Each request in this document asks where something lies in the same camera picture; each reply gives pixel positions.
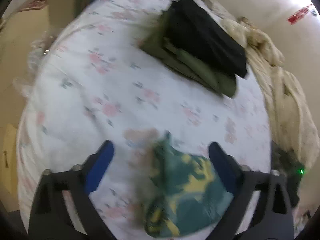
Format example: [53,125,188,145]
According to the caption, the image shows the teal yellow floral pants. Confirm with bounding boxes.
[144,132,234,238]

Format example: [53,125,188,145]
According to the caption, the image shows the cream crumpled blanket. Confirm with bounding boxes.
[202,0,319,169]

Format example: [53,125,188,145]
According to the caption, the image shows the white floral bed sheet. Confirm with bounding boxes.
[17,0,271,239]

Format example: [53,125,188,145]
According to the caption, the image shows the folded black pants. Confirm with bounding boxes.
[164,0,247,78]

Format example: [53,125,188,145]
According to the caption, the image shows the folded olive green pants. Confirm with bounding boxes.
[140,11,237,98]

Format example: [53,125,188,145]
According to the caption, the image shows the red wall decoration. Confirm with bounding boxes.
[286,4,319,25]

